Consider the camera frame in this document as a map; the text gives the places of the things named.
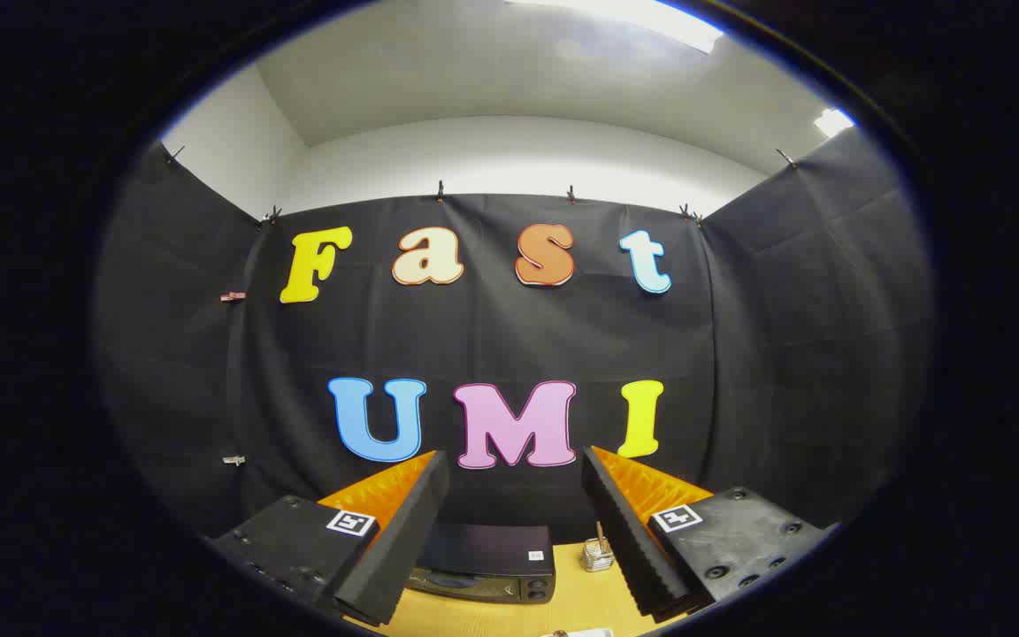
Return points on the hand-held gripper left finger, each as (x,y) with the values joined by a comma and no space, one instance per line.
(403,531)

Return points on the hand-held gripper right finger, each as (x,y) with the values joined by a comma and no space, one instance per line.
(620,522)

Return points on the black toaster oven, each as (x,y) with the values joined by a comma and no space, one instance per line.
(492,553)

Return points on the black backdrop cloth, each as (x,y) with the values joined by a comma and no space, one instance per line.
(492,336)

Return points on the row of black cloth clamps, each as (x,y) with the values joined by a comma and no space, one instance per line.
(440,191)

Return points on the ceiling light panel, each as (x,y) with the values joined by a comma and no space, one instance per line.
(833,121)

